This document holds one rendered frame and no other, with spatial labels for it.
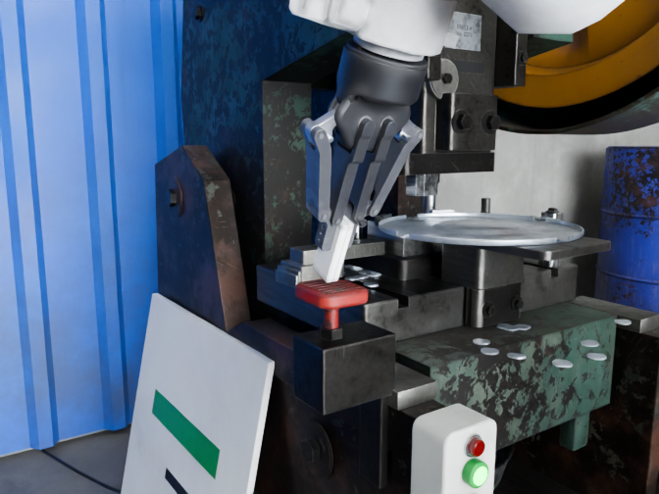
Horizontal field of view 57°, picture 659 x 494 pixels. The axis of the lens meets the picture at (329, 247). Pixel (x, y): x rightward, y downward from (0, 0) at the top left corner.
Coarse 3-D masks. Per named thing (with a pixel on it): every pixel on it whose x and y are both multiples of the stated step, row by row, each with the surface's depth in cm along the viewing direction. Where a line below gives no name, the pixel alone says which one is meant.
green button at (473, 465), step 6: (468, 462) 61; (474, 462) 61; (480, 462) 60; (468, 468) 60; (474, 468) 60; (486, 468) 61; (462, 474) 61; (468, 474) 60; (474, 474) 60; (468, 480) 60; (474, 486) 60; (480, 486) 61
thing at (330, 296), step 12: (300, 288) 63; (312, 288) 62; (324, 288) 62; (336, 288) 62; (348, 288) 62; (360, 288) 62; (312, 300) 61; (324, 300) 60; (336, 300) 60; (348, 300) 60; (360, 300) 61; (324, 312) 63; (336, 312) 63; (324, 324) 64; (336, 324) 63
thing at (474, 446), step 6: (468, 438) 60; (474, 438) 60; (480, 438) 61; (468, 444) 60; (474, 444) 60; (480, 444) 60; (468, 450) 60; (474, 450) 60; (480, 450) 60; (468, 456) 61; (474, 456) 60
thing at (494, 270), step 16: (576, 240) 80; (592, 240) 80; (608, 240) 80; (448, 256) 88; (464, 256) 85; (480, 256) 83; (496, 256) 85; (512, 256) 87; (528, 256) 74; (544, 256) 72; (560, 256) 73; (576, 256) 75; (448, 272) 88; (464, 272) 86; (480, 272) 84; (496, 272) 85; (512, 272) 87; (480, 288) 84; (496, 288) 86; (512, 288) 88; (480, 304) 84; (496, 304) 86; (512, 304) 88; (480, 320) 85; (496, 320) 87; (512, 320) 89
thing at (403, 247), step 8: (368, 224) 99; (368, 232) 99; (376, 232) 97; (384, 232) 96; (384, 240) 96; (392, 240) 94; (400, 240) 93; (408, 240) 92; (416, 240) 93; (384, 248) 96; (392, 248) 94; (400, 248) 93; (408, 248) 93; (416, 248) 94; (424, 248) 95; (432, 248) 96; (440, 248) 97
